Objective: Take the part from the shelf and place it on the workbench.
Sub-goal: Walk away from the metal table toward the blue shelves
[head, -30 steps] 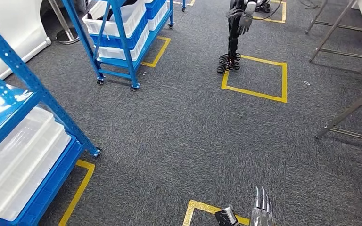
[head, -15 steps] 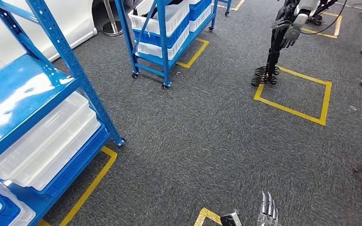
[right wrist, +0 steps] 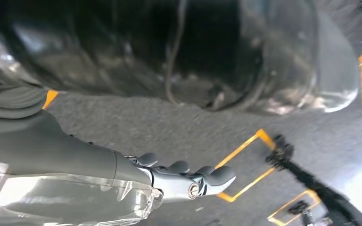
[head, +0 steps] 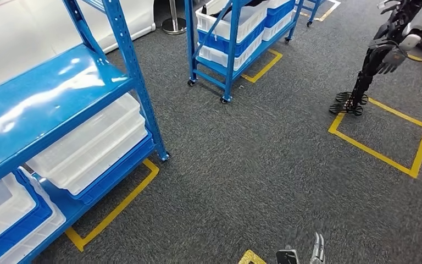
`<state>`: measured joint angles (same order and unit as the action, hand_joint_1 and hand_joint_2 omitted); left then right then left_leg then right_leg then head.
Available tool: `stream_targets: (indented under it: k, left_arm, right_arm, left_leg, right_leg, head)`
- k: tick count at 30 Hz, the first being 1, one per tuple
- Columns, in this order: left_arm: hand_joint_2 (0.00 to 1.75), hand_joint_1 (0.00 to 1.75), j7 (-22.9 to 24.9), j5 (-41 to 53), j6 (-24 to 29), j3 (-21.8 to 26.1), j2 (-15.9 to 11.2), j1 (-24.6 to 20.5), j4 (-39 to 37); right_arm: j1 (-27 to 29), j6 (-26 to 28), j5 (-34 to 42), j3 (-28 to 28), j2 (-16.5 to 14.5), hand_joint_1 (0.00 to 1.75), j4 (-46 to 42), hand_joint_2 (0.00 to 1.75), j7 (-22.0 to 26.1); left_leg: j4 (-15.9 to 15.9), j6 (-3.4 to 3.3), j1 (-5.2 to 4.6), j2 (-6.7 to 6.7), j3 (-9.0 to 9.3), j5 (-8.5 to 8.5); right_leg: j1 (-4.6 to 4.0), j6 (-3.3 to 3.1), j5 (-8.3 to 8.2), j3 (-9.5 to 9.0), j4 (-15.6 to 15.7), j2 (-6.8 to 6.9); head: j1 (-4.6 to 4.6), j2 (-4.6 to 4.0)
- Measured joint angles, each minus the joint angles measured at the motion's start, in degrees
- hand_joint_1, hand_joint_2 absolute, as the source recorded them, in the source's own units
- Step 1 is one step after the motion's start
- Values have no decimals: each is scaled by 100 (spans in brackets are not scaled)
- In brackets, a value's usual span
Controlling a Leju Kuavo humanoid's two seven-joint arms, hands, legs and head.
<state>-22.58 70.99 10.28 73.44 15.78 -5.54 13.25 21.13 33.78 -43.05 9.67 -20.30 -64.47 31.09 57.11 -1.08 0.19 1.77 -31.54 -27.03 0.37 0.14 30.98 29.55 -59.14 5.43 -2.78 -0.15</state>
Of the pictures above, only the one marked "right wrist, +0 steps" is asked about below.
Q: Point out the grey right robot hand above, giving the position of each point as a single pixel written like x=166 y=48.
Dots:
x=59 y=174

